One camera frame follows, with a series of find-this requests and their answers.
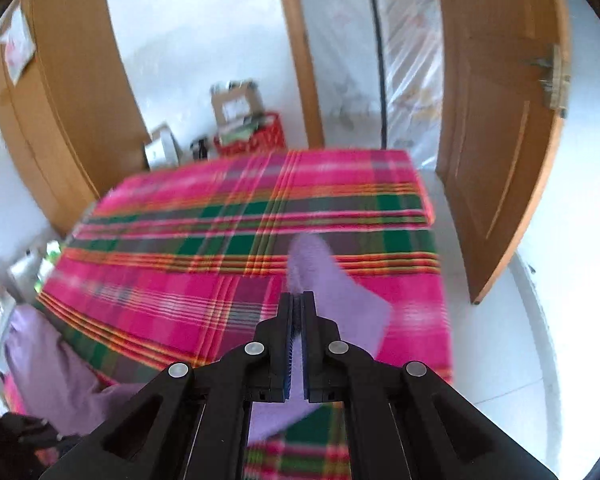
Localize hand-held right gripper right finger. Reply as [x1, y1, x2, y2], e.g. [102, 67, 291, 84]
[300, 290, 558, 480]

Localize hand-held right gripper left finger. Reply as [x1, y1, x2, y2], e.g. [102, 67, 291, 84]
[40, 291, 296, 480]

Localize purple fleece garment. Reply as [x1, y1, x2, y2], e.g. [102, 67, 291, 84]
[5, 232, 393, 451]

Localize pink plaid bed blanket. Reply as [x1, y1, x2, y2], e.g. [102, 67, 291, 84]
[5, 147, 453, 480]

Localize green packets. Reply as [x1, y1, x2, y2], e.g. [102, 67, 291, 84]
[42, 242, 63, 281]

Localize red plastic basket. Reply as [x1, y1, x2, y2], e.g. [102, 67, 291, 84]
[212, 112, 286, 158]

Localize white box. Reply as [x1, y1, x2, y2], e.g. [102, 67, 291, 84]
[145, 122, 183, 168]

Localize brown cardboard box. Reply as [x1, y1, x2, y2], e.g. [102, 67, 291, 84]
[210, 80, 263, 128]

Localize clear plastic curtain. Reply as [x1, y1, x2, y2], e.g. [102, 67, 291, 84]
[292, 0, 443, 171]

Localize wooden door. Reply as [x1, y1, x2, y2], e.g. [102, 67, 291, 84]
[432, 0, 573, 306]

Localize wooden wardrobe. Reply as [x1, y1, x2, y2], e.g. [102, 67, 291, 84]
[0, 0, 153, 236]

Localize pink printed paper sheet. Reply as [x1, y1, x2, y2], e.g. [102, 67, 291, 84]
[0, 5, 38, 86]

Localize wooden door frame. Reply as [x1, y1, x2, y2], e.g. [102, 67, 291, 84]
[272, 0, 326, 148]

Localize black hanging cable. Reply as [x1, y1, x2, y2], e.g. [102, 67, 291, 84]
[362, 0, 388, 150]

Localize metal door handle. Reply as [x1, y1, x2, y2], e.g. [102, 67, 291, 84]
[527, 45, 571, 118]

